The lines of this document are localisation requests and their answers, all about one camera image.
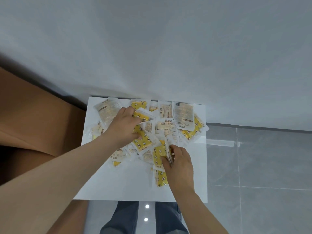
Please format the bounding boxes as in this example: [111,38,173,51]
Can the person's left hand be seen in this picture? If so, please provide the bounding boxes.
[103,106,144,149]

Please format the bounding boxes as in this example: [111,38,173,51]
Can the person's right hand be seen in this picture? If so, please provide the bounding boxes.
[160,144,195,193]

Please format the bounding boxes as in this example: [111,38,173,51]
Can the thin bundle of white sachets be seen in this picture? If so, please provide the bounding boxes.
[165,135,175,166]

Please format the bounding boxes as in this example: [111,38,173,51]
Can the yellow patterned clear-edged sachet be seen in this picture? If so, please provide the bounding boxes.
[132,108,157,124]

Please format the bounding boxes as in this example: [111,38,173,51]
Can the person's right forearm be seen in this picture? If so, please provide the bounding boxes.
[174,189,230,234]

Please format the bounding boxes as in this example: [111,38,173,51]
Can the person's left forearm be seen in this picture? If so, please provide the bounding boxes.
[0,133,123,234]

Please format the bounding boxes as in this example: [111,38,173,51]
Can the pile of yellow warmer packets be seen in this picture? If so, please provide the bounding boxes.
[88,97,210,188]

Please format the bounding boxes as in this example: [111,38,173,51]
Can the person's right leg blue jeans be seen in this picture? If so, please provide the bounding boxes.
[155,201,189,234]

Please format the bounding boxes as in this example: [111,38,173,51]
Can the person's leg blue jeans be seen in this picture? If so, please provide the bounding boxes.
[99,201,140,234]
[155,201,189,234]

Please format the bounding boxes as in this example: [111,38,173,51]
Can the person's left leg blue jeans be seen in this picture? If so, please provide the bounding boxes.
[99,201,140,234]

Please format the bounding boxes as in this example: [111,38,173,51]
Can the brown cardboard box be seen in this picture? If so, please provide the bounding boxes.
[0,66,90,234]

